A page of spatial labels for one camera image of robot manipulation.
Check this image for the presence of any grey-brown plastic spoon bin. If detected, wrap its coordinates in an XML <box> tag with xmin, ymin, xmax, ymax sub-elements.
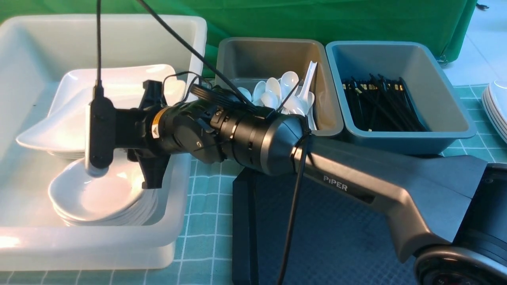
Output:
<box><xmin>217</xmin><ymin>37</ymin><xmax>344</xmax><ymax>138</ymax></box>

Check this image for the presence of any black cable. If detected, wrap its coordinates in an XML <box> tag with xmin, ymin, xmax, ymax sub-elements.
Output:
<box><xmin>276</xmin><ymin>135</ymin><xmax>313</xmax><ymax>285</ymax></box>

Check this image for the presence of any stack of white square plates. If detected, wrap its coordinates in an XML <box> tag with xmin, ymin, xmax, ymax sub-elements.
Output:
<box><xmin>47</xmin><ymin>63</ymin><xmax>187</xmax><ymax>159</ymax></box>

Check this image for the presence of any green backdrop cloth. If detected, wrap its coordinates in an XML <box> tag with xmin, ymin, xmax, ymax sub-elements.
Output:
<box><xmin>0</xmin><ymin>0</ymin><xmax>476</xmax><ymax>80</ymax></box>

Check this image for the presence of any black plastic serving tray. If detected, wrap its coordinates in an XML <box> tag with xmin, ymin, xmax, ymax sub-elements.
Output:
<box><xmin>231</xmin><ymin>158</ymin><xmax>507</xmax><ymax>285</ymax></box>

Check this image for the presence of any pile of white soup spoons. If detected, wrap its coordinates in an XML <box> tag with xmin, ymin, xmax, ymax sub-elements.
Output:
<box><xmin>238</xmin><ymin>61</ymin><xmax>318</xmax><ymax>131</ymax></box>

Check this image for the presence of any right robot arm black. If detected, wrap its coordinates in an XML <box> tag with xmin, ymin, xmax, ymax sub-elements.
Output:
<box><xmin>114</xmin><ymin>81</ymin><xmax>506</xmax><ymax>285</ymax></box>

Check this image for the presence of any blue-grey plastic chopstick bin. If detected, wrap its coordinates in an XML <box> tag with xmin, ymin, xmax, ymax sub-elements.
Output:
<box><xmin>326</xmin><ymin>41</ymin><xmax>477</xmax><ymax>155</ymax></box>

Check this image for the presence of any pile of black chopsticks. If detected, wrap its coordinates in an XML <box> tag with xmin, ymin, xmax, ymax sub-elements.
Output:
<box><xmin>341</xmin><ymin>74</ymin><xmax>429</xmax><ymax>132</ymax></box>

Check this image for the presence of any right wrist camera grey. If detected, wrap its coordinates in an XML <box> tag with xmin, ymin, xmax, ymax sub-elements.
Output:
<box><xmin>85</xmin><ymin>95</ymin><xmax>116</xmax><ymax>177</ymax></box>

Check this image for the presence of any stack of small white bowls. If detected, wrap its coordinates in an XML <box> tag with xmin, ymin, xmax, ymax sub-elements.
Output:
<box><xmin>48</xmin><ymin>158</ymin><xmax>158</xmax><ymax>226</ymax></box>

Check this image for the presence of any large white plastic tub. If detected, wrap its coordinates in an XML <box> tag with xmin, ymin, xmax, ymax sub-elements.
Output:
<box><xmin>1</xmin><ymin>14</ymin><xmax>191</xmax><ymax>271</ymax></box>

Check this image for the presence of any large white square plate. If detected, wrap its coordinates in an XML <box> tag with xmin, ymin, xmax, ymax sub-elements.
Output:
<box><xmin>16</xmin><ymin>79</ymin><xmax>187</xmax><ymax>152</ymax></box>

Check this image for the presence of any stack of white plates right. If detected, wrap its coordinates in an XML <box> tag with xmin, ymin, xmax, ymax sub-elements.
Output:
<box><xmin>481</xmin><ymin>80</ymin><xmax>507</xmax><ymax>142</ymax></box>

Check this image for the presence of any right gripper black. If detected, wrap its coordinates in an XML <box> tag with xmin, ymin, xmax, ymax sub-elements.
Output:
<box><xmin>115</xmin><ymin>80</ymin><xmax>170</xmax><ymax>189</ymax></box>

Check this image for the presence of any teal checkered tablecloth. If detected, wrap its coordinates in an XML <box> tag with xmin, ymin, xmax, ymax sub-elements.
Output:
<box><xmin>0</xmin><ymin>79</ymin><xmax>507</xmax><ymax>285</ymax></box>

